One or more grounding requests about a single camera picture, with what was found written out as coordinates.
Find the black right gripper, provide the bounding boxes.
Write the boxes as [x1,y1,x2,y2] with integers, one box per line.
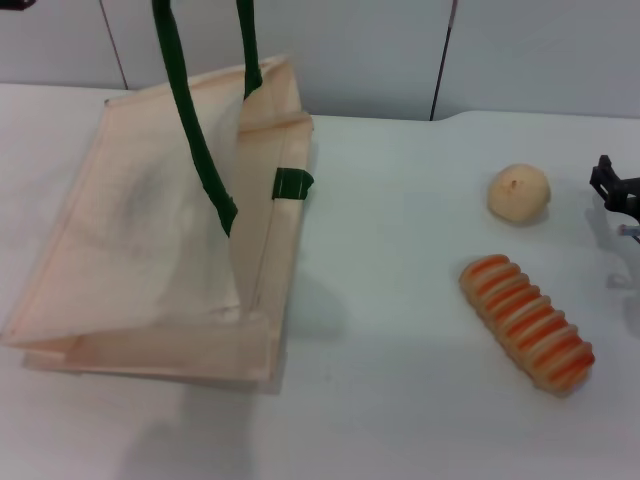
[589,154,640,222]

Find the round pale pastry bun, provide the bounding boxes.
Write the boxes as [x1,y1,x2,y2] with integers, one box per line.
[487,163,551,227]

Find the orange striped long bread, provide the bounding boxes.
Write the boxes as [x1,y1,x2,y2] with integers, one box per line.
[458,253,596,399]

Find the cream tote bag green handles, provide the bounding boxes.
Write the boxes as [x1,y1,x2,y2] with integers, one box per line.
[0,0,316,396]

